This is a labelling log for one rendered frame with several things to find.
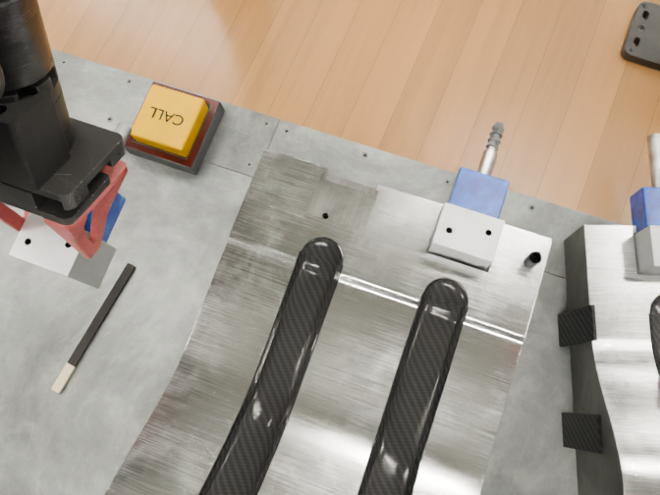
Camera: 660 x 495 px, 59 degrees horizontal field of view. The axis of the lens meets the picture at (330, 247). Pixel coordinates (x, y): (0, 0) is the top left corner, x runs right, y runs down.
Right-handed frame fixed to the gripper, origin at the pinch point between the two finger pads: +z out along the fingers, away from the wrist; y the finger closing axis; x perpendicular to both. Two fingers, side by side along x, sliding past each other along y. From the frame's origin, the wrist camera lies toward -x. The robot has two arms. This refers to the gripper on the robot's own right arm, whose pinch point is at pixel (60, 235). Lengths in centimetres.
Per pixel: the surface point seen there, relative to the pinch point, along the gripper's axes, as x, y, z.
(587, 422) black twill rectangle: 5.4, 43.9, 8.5
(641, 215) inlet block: 21.3, 43.6, -1.3
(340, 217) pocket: 13.6, 18.5, 2.9
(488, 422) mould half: 1.3, 35.4, 6.8
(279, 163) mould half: 14.3, 12.1, -0.4
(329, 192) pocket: 15.4, 16.7, 2.0
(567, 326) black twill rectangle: 13.9, 41.2, 7.5
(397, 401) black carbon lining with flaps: 0.7, 28.2, 7.6
